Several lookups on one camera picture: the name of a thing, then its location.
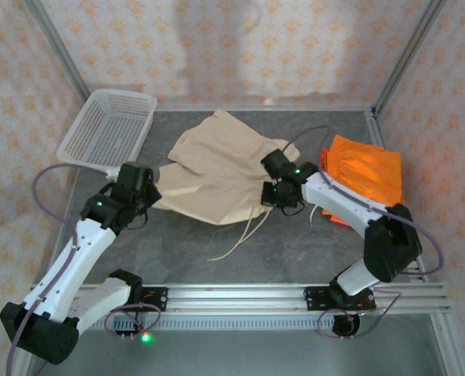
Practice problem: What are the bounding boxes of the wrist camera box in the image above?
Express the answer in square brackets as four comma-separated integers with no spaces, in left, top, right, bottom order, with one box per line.
[259,150,293,179]
[117,162,154,193]

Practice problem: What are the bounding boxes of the white plastic mesh basket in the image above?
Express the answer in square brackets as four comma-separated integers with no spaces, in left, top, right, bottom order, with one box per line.
[56,89,158,177]

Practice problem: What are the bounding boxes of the long aluminium side rail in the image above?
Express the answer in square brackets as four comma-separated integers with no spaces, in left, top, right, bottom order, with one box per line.
[365,109,465,376]

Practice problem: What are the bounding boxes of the small black connector box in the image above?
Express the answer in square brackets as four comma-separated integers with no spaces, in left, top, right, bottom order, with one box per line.
[113,317,153,344]

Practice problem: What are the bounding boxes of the red-orange shorts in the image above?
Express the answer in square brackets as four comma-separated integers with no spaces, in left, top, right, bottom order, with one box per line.
[318,146,405,228]

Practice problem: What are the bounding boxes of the beige drawstring shorts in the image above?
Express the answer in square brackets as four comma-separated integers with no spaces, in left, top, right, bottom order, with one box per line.
[150,109,320,262]

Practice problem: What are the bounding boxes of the wide aluminium base rail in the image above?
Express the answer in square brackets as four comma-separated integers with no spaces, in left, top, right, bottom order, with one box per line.
[23,284,451,314]

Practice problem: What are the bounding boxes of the black round cable grommet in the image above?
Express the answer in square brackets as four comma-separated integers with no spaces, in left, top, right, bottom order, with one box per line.
[332,313,362,338]

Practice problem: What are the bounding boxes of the slotted grey cable duct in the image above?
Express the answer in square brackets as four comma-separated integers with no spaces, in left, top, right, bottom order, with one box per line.
[75,316,437,334]

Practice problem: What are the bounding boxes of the thin aluminium table edge rail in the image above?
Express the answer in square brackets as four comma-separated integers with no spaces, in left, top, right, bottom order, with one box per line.
[153,104,374,113]

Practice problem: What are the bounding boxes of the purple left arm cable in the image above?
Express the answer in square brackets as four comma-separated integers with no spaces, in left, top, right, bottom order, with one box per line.
[5,163,161,376]

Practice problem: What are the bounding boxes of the slanted aluminium frame post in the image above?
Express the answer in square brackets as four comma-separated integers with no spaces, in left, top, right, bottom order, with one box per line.
[373,0,447,114]
[23,0,91,97]

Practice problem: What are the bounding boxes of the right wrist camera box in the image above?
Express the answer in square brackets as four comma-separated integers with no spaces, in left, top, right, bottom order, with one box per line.
[259,150,293,179]

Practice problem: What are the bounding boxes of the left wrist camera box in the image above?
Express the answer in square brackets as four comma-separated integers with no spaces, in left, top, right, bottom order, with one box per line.
[117,162,154,193]

